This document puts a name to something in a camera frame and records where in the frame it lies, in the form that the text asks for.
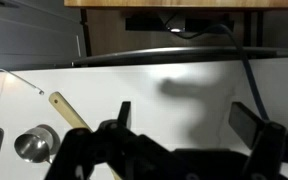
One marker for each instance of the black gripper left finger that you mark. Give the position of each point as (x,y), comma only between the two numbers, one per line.
(130,156)

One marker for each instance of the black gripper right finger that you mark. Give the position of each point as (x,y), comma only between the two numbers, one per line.
(267,140)

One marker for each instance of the wooden spoon on counter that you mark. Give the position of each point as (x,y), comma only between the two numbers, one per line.
(69,114)

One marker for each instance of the wooden cart top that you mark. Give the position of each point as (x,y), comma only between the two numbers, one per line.
(180,3)

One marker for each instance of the steel measuring cup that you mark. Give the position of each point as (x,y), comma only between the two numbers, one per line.
(38,144)

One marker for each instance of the dishwasher bar handle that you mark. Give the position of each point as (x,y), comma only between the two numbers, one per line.
(171,55)

